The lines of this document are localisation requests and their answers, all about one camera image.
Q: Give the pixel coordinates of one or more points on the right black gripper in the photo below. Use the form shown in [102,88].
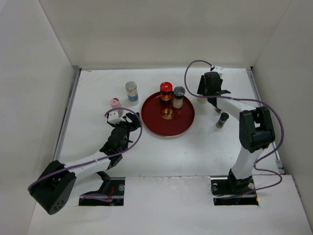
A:
[201,88]

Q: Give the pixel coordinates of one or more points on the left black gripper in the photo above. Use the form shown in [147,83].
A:
[134,124]

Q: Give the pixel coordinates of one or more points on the clear lid white shaker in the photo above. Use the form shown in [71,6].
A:
[178,93]

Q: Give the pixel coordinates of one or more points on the red lid chili sauce jar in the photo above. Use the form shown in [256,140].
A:
[166,89]

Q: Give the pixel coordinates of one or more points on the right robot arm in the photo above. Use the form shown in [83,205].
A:
[256,133]

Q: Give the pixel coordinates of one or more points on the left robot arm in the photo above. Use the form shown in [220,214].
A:
[59,181]

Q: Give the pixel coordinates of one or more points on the black knob white grinder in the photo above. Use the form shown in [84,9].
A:
[202,100]

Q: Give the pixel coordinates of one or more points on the pink lid spice bottle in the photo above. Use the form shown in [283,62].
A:
[115,103]

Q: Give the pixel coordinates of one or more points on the red round tray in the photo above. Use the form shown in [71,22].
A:
[165,120]

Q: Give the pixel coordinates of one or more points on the silver lid blue label bottle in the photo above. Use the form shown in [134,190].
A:
[132,93]

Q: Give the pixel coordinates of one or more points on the black lid pepper shaker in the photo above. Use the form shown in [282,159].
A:
[222,120]

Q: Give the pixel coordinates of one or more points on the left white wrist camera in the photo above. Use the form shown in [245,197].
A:
[114,117]

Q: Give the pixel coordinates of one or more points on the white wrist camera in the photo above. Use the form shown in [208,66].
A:
[217,69]
[114,117]

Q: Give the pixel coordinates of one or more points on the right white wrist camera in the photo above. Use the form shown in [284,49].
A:
[217,69]

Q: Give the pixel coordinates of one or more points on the left metal frame rail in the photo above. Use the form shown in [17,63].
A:
[69,104]

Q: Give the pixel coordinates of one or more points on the metal frame rail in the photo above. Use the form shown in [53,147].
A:
[266,114]
[69,104]

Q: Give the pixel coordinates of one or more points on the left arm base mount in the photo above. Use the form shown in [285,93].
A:
[110,193]

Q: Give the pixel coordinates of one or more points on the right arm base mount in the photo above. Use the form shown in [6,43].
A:
[228,193]

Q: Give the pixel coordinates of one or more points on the right metal frame rail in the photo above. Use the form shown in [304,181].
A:
[266,114]

